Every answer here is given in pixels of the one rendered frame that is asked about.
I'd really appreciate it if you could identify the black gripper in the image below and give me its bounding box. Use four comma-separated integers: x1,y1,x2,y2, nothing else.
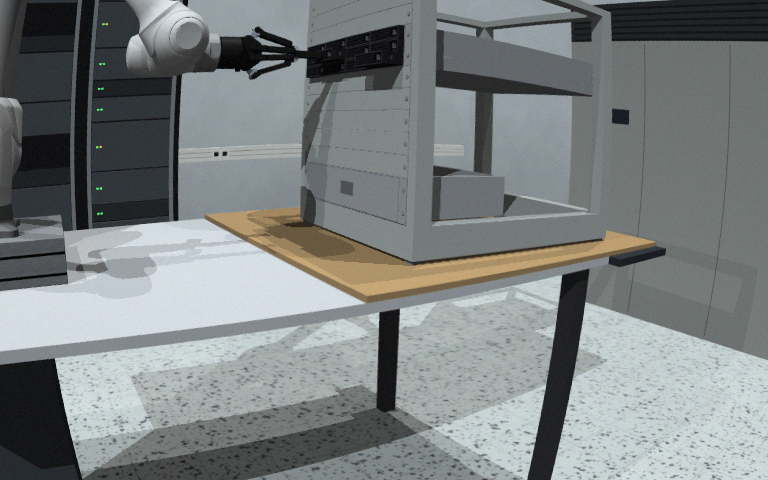
217,27,321,80

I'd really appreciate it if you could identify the tan flat wooden board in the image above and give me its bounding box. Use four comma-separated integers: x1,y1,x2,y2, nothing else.
205,207,657,303

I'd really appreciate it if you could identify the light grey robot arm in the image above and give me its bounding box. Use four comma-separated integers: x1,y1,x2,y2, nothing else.
0,0,221,238

